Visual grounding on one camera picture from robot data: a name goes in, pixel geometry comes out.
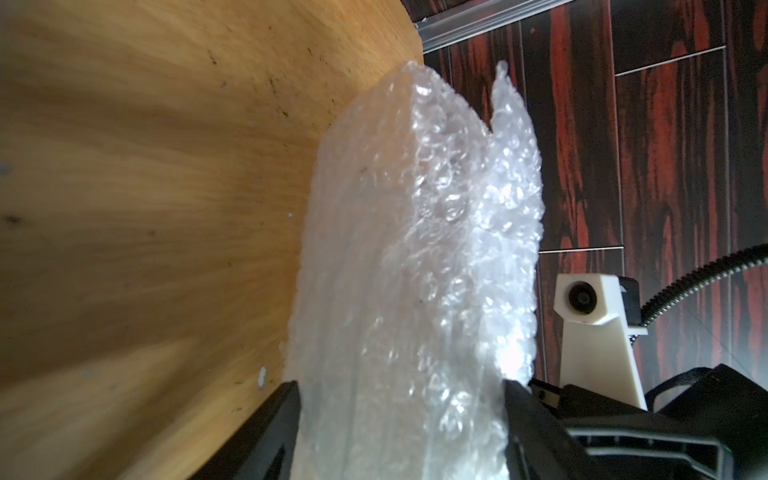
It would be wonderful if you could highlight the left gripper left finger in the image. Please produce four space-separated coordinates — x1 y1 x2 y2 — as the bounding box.
192 381 301 480

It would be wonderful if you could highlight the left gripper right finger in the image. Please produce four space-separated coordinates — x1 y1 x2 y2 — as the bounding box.
502 380 591 479

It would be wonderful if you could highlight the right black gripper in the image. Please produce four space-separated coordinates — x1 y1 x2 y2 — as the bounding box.
530 364 767 479

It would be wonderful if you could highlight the bubble wrap sheet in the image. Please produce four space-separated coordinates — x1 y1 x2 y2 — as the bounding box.
284 62 545 479

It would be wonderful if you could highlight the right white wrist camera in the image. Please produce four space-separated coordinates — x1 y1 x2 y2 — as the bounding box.
554 273 648 410

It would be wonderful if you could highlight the right black corrugated cable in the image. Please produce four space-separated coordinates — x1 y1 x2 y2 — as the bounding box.
639 242 768 328

